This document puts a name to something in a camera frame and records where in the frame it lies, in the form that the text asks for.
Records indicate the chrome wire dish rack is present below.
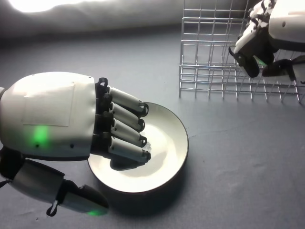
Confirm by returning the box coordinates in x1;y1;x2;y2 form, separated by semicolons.
178;0;305;105

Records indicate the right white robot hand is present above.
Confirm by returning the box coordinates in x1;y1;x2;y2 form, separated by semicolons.
228;0;305;81

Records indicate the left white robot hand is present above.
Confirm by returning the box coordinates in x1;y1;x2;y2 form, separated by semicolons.
0;72;153;217

